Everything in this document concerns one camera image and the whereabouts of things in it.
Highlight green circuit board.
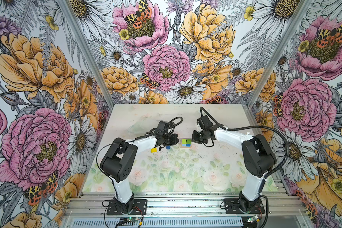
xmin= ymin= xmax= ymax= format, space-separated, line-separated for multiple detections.
xmin=246 ymin=215 xmax=260 ymax=223
xmin=117 ymin=217 xmax=144 ymax=227

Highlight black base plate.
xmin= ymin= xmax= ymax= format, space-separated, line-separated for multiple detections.
xmin=106 ymin=199 xmax=147 ymax=216
xmin=223 ymin=198 xmax=265 ymax=214

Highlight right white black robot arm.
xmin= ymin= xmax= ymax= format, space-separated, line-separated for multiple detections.
xmin=192 ymin=116 xmax=276 ymax=213

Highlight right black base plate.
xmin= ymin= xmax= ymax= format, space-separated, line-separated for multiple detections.
xmin=223 ymin=198 xmax=265 ymax=214

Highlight aluminium mounting rail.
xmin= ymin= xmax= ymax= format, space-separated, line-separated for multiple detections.
xmin=64 ymin=192 xmax=305 ymax=218

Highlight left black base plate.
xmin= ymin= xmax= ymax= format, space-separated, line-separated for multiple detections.
xmin=106 ymin=199 xmax=147 ymax=216

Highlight right green circuit board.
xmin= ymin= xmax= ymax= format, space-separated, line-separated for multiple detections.
xmin=246 ymin=215 xmax=260 ymax=223

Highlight right black corrugated cable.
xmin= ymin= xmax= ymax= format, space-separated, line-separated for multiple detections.
xmin=199 ymin=106 xmax=290 ymax=228

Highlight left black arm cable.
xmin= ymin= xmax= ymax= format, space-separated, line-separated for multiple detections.
xmin=95 ymin=116 xmax=184 ymax=228

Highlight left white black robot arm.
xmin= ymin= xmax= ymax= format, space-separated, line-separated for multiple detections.
xmin=97 ymin=117 xmax=183 ymax=214

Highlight left green circuit board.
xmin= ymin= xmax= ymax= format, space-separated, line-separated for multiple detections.
xmin=117 ymin=217 xmax=144 ymax=227

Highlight white vented cable duct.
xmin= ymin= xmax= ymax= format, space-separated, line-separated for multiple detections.
xmin=67 ymin=217 xmax=243 ymax=228

